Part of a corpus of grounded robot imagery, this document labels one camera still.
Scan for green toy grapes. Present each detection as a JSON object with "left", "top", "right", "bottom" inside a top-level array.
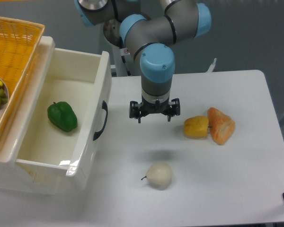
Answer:
[{"left": 0, "top": 88, "right": 8, "bottom": 106}]

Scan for green toy bell pepper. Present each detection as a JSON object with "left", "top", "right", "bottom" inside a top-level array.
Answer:
[{"left": 47, "top": 101, "right": 78, "bottom": 132}]

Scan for yellow woven basket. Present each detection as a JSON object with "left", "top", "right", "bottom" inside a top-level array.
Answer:
[{"left": 0, "top": 17, "right": 45, "bottom": 141}]

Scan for yellow toy bell pepper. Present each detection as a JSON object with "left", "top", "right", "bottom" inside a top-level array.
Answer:
[{"left": 184, "top": 115, "right": 212, "bottom": 138}]

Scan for white metal frame bracket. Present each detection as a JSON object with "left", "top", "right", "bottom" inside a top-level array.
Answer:
[{"left": 206, "top": 58, "right": 217, "bottom": 73}]

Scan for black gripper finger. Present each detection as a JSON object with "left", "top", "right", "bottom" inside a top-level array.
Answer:
[
  {"left": 129, "top": 101, "right": 147, "bottom": 123},
  {"left": 162, "top": 98, "right": 181, "bottom": 122}
]

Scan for white toy pear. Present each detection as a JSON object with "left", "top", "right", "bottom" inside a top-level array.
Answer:
[{"left": 141, "top": 161, "right": 173, "bottom": 190}]

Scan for white drawer cabinet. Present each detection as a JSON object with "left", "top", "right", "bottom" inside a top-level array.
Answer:
[{"left": 0, "top": 36, "right": 60, "bottom": 194}]

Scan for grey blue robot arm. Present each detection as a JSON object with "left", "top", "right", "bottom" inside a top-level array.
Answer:
[{"left": 74, "top": 0, "right": 212, "bottom": 120}]

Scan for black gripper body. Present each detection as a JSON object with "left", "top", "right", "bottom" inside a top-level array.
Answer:
[{"left": 142, "top": 96, "right": 169, "bottom": 115}]

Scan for orange toy croissant bread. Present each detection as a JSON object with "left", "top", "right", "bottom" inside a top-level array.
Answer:
[{"left": 207, "top": 107, "right": 236, "bottom": 145}]

